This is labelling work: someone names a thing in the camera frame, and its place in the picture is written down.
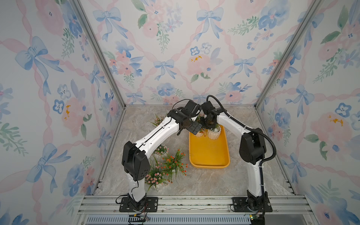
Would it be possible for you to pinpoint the pink flower plant back pot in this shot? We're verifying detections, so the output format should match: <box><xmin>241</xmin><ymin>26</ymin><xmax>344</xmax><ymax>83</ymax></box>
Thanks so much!
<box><xmin>150</xmin><ymin>114</ymin><xmax>165</xmax><ymax>128</ymax></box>

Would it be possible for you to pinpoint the pink flower plant pot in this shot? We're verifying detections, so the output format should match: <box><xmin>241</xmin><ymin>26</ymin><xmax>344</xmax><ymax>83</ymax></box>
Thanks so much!
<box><xmin>154</xmin><ymin>144</ymin><xmax>169</xmax><ymax>156</ymax></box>
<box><xmin>150</xmin><ymin>114</ymin><xmax>165</xmax><ymax>128</ymax></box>
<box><xmin>145</xmin><ymin>161</ymin><xmax>171</xmax><ymax>190</ymax></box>

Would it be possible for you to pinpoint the yellow plastic storage tray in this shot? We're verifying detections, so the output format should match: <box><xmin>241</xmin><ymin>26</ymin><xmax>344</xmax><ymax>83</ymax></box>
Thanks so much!
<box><xmin>189</xmin><ymin>126</ymin><xmax>230</xmax><ymax>169</ymax></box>

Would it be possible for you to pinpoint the red flower plant front pot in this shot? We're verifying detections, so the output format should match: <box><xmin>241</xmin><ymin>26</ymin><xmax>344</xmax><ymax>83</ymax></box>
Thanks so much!
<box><xmin>162</xmin><ymin>149</ymin><xmax>188</xmax><ymax>183</ymax></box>

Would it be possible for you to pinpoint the orange flower plant white pot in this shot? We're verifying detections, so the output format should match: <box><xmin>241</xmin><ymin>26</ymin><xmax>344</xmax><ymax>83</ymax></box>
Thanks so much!
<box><xmin>207</xmin><ymin>124</ymin><xmax>221</xmax><ymax>140</ymax></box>

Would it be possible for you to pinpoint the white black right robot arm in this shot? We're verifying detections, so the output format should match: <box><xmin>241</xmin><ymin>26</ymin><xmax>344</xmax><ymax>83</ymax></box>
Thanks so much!
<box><xmin>201</xmin><ymin>101</ymin><xmax>266</xmax><ymax>211</ymax></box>

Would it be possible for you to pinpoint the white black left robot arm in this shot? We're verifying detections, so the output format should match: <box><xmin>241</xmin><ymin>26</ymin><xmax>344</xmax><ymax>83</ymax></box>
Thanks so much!
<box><xmin>121</xmin><ymin>99</ymin><xmax>202</xmax><ymax>203</ymax></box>

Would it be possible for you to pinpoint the pink flower plant front pot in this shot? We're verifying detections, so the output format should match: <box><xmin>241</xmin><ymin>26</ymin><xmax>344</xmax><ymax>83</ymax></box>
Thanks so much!
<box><xmin>145</xmin><ymin>161</ymin><xmax>171</xmax><ymax>190</ymax></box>

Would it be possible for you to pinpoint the black corrugated right cable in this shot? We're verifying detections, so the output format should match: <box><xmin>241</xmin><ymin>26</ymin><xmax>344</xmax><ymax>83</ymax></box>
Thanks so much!
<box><xmin>206</xmin><ymin>95</ymin><xmax>277</xmax><ymax>197</ymax></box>

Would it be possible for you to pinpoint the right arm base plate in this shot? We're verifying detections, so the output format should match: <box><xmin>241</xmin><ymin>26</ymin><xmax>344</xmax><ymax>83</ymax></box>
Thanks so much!
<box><xmin>232</xmin><ymin>197</ymin><xmax>273</xmax><ymax>213</ymax></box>

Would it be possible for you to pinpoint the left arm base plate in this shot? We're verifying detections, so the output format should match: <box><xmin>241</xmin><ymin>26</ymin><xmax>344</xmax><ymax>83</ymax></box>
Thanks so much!
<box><xmin>119</xmin><ymin>196</ymin><xmax>158</xmax><ymax>213</ymax></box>

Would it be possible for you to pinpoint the aluminium front rail frame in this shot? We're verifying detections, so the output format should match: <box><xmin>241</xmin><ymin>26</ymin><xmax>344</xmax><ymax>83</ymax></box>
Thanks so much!
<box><xmin>73</xmin><ymin>196</ymin><xmax>319</xmax><ymax>225</ymax></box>

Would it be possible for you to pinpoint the aluminium left corner post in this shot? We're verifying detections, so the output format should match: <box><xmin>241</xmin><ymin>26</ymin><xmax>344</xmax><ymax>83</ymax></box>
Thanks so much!
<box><xmin>69</xmin><ymin>0</ymin><xmax>126</xmax><ymax>110</ymax></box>

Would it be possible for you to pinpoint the aluminium corner post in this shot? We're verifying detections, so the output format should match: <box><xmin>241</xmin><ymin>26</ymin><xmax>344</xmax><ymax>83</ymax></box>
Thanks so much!
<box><xmin>69</xmin><ymin>0</ymin><xmax>126</xmax><ymax>110</ymax></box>
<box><xmin>254</xmin><ymin>0</ymin><xmax>323</xmax><ymax>110</ymax></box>

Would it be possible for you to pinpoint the aluminium right corner post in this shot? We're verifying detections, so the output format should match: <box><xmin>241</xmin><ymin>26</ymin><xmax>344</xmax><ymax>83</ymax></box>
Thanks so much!
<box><xmin>254</xmin><ymin>0</ymin><xmax>323</xmax><ymax>110</ymax></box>

